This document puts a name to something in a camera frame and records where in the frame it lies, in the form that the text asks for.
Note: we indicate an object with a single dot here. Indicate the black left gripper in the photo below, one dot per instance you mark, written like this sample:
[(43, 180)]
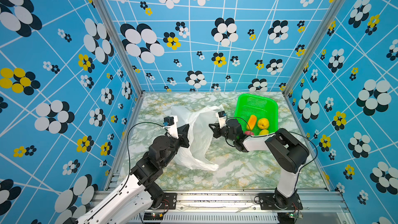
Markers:
[(183, 135)]

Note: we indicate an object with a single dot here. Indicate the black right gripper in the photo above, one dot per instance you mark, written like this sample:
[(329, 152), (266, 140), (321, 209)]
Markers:
[(216, 130)]

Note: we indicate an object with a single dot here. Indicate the white plastic bag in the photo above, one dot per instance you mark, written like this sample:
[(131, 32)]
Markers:
[(200, 136)]

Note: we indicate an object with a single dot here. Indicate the pink red dragon fruit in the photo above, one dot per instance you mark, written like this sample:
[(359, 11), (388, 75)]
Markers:
[(249, 133)]

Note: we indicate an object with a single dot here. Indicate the orange papaya slice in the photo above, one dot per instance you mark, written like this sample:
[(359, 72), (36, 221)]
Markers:
[(251, 123)]

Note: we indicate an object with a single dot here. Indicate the orange yellow mango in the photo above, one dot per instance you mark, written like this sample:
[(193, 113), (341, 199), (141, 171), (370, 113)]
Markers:
[(263, 132)]

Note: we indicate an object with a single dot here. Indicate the yellow lemon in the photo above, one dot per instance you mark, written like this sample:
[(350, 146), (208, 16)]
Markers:
[(263, 123)]

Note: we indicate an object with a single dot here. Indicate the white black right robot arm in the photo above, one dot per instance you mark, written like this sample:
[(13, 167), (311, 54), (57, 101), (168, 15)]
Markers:
[(290, 153)]

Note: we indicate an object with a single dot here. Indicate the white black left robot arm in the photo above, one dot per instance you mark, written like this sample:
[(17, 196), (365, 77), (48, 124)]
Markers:
[(138, 192)]

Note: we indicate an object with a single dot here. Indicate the green plastic perforated basket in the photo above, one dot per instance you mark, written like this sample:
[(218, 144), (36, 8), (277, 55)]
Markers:
[(249, 105)]

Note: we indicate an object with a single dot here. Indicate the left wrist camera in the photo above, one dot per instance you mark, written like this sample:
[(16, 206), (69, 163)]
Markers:
[(170, 124)]

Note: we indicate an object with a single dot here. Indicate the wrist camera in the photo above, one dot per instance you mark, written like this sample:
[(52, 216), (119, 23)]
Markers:
[(170, 124), (222, 119)]

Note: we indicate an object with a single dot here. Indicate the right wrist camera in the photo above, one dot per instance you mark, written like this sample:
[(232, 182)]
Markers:
[(222, 119)]

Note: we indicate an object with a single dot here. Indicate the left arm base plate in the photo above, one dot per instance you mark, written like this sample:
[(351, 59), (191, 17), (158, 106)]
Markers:
[(166, 201)]

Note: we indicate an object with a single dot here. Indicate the front aluminium rail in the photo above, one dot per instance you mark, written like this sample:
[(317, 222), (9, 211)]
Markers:
[(316, 206)]

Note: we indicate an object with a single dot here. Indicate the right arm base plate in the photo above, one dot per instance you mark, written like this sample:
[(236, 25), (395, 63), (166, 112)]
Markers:
[(269, 201)]

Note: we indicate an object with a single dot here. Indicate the left rear aluminium frame post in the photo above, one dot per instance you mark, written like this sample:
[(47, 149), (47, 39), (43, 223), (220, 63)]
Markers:
[(113, 34)]

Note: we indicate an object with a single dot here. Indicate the aluminium frame post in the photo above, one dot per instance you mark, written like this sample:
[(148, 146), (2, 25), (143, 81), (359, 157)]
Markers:
[(113, 34), (314, 43)]

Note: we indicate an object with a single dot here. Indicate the right rear aluminium frame post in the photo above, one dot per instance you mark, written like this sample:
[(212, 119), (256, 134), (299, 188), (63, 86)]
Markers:
[(314, 43)]

